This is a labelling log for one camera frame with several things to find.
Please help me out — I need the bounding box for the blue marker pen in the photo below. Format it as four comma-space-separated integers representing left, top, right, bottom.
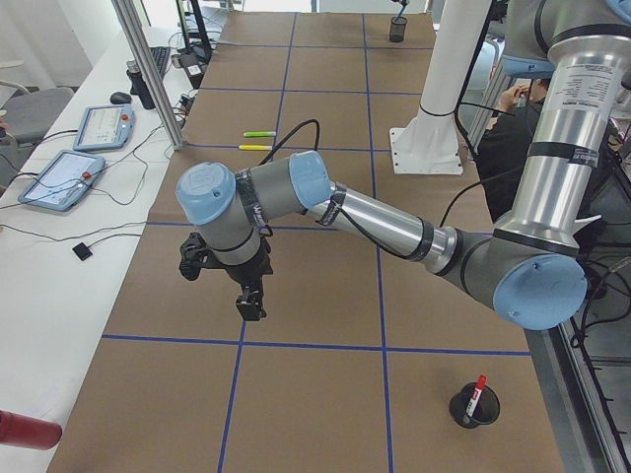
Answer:
392, 0, 409, 22

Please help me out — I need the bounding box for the far black mesh cup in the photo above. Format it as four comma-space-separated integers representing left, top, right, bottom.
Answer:
388, 16, 408, 43

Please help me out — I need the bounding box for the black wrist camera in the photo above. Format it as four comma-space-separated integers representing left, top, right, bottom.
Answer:
178, 232, 213, 281

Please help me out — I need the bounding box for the white camera pole base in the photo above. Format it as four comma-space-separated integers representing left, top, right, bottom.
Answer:
389, 0, 491, 175

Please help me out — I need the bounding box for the yellow marker pen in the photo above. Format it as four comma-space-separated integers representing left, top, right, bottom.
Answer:
238, 144, 273, 152

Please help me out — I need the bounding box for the upper teach pendant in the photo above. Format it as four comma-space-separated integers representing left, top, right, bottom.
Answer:
73, 104, 135, 152

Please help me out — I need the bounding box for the red marker pen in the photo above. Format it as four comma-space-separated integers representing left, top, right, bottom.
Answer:
462, 374, 487, 425

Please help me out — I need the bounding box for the red water bottle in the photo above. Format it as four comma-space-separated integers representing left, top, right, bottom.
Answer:
1, 411, 62, 450

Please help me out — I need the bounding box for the black mesh cup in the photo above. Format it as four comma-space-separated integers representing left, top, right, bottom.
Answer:
448, 380, 501, 429
388, 16, 408, 43

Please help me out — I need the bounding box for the seated person in black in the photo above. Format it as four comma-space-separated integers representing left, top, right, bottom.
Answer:
476, 78, 550, 221

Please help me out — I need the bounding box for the small black square sensor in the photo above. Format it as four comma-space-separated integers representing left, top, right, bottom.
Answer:
72, 242, 93, 261

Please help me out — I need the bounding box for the black computer mouse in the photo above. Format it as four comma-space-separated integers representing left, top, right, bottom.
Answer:
109, 92, 132, 104

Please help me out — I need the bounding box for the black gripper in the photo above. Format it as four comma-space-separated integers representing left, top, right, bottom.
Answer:
225, 238, 273, 321

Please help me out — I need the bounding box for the near black mesh cup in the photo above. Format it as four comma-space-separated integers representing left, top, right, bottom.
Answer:
448, 380, 501, 429

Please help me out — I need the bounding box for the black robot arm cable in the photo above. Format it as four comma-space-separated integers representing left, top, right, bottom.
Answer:
258, 118, 425, 260

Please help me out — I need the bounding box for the black water bottle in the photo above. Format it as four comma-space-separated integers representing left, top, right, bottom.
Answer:
126, 60, 156, 109

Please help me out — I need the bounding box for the grey office chair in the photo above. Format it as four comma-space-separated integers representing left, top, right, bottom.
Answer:
1, 81, 74, 145

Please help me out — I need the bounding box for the lower teach pendant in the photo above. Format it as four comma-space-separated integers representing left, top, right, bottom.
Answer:
18, 150, 105, 212

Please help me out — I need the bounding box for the teach pendant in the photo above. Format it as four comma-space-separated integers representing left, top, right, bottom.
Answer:
18, 150, 105, 212
73, 104, 135, 152

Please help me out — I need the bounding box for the aluminium frame post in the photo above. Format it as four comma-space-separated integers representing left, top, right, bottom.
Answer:
111, 0, 183, 151

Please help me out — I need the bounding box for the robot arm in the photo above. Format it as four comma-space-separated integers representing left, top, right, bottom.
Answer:
176, 1, 630, 330

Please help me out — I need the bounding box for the green marker pen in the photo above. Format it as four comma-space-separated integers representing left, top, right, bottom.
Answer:
243, 130, 277, 138

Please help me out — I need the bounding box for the black monitor stand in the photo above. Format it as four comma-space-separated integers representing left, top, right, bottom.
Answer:
176, 0, 218, 90

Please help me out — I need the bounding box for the black keyboard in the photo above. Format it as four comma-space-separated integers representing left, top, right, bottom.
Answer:
150, 46, 172, 77

